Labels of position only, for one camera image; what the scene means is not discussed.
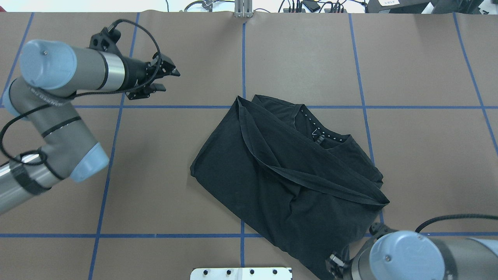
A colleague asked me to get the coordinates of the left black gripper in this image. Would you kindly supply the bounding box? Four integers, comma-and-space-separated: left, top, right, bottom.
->
123, 58, 181, 100

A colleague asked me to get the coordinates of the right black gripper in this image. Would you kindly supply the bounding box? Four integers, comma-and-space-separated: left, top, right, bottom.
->
325, 252, 356, 280

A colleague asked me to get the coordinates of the black graphic t-shirt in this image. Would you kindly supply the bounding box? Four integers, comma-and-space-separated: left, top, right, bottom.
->
190, 94, 389, 280

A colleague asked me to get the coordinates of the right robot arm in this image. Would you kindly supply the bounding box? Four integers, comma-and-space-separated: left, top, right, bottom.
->
325, 231, 498, 280

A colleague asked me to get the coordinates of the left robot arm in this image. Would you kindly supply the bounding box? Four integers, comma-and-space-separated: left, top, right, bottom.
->
1, 35, 180, 214

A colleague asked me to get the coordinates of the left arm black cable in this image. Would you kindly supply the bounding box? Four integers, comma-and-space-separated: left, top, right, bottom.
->
0, 19, 162, 166

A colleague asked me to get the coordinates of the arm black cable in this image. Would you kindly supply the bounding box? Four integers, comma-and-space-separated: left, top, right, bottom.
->
414, 214, 498, 234
0, 19, 162, 166

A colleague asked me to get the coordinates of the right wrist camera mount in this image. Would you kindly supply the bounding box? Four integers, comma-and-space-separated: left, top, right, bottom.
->
368, 222, 398, 239

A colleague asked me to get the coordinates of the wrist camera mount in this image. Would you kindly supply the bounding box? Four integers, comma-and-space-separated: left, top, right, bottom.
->
88, 27, 121, 55
368, 222, 398, 239

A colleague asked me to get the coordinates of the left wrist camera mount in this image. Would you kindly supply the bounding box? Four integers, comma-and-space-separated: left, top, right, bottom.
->
88, 27, 121, 55

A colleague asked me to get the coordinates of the aluminium frame post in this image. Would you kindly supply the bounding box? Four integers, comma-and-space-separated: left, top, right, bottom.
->
234, 0, 254, 18

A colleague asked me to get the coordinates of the white camera mast with base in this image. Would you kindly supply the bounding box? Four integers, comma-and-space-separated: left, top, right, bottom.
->
190, 266, 293, 280

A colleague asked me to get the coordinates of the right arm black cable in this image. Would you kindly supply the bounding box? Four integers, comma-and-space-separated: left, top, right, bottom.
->
414, 214, 498, 234

